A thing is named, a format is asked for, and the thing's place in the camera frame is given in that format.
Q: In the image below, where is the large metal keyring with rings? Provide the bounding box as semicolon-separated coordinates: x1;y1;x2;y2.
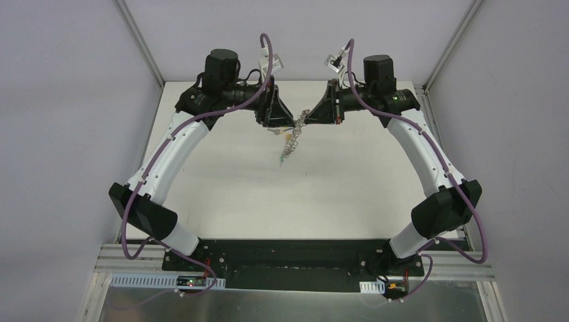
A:
281;109;310;159

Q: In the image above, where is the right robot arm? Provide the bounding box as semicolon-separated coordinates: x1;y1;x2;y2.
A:
305;53;482;275

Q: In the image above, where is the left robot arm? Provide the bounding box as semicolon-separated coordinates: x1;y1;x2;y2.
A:
109;48;294;272

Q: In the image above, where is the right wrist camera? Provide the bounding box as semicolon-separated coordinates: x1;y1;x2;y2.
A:
325;49;346;75

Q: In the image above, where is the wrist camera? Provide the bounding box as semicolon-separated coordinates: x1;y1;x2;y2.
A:
256;48;285;78
325;49;346;75

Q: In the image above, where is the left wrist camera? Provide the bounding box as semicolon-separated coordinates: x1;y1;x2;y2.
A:
256;48;285;78

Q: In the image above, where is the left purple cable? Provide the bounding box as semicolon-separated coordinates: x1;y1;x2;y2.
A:
121;33;274;261

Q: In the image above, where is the purple cable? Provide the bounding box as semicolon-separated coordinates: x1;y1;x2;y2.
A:
342;38;489;265
121;33;274;261

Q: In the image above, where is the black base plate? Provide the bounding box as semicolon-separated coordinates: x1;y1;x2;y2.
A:
162;239;424;292

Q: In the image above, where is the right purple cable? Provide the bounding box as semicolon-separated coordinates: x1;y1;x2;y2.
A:
342;38;489;265

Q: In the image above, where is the right white cable duct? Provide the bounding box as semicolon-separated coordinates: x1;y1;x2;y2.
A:
359;280;386;294

